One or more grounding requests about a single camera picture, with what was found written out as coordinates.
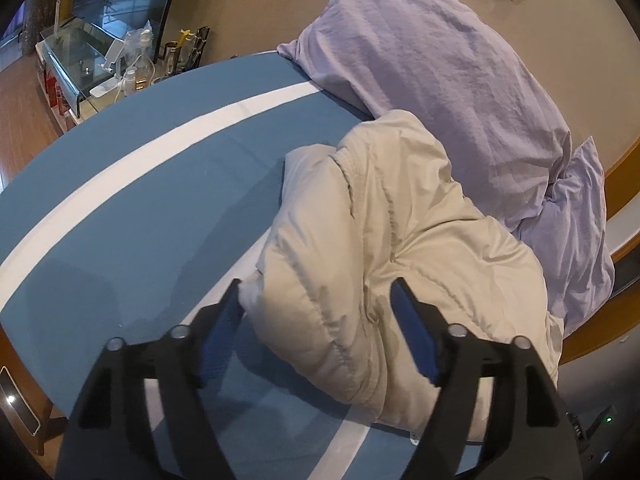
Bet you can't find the beige puffer jacket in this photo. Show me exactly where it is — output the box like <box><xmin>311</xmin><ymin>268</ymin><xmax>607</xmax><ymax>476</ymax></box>
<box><xmin>239</xmin><ymin>110</ymin><xmax>564</xmax><ymax>434</ymax></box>

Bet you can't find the black device green light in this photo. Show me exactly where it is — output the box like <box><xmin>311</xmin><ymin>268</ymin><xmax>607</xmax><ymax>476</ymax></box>
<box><xmin>566</xmin><ymin>404</ymin><xmax>617</xmax><ymax>454</ymax></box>

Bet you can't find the small lilac pillow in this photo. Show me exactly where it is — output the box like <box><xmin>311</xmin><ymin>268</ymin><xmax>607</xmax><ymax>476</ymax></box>
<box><xmin>515</xmin><ymin>138</ymin><xmax>615</xmax><ymax>336</ymax></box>

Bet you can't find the blue white striped bedsheet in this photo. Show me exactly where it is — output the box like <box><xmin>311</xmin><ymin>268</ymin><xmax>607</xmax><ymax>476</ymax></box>
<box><xmin>1</xmin><ymin>53</ymin><xmax>414</xmax><ymax>479</ymax></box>

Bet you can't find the glass-top bedside table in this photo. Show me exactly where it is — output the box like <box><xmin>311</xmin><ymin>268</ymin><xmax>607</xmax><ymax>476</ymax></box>
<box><xmin>37</xmin><ymin>18</ymin><xmax>160</xmax><ymax>125</ymax></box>

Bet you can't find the clear plastic bottle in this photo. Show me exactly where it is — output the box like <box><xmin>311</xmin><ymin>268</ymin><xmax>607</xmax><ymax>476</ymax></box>
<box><xmin>126</xmin><ymin>22</ymin><xmax>155</xmax><ymax>91</ymax></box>

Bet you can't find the dark bottle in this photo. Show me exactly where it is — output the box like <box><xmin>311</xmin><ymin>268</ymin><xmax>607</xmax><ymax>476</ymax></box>
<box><xmin>186</xmin><ymin>26</ymin><xmax>210</xmax><ymax>70</ymax></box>

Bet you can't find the large lilac pillow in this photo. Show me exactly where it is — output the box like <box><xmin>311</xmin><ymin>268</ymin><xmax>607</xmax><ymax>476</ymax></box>
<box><xmin>278</xmin><ymin>0</ymin><xmax>572</xmax><ymax>231</ymax></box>

